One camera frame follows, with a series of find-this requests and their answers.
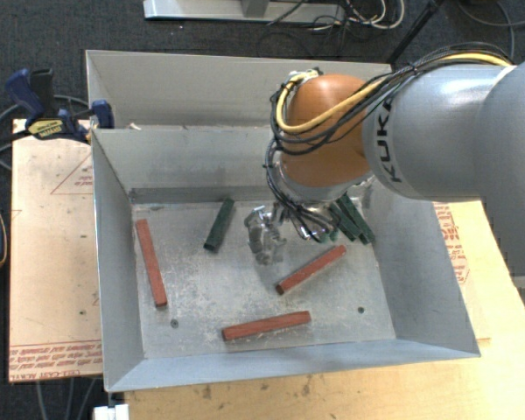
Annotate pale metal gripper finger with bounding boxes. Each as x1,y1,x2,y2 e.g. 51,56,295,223
243,205,274,254
255,228,289,266

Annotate dark green flat block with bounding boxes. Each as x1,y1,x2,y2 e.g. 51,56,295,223
343,192,376,246
203,197,236,254
331,193,365,242

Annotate brown cardboard board red print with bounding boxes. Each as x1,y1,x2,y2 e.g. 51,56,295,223
8,118,491,384

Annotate red-brown flat block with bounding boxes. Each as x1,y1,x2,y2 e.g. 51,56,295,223
275,244,347,297
134,219,169,309
220,310,312,342

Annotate grey metal bin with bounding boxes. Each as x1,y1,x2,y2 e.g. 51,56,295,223
85,49,481,393

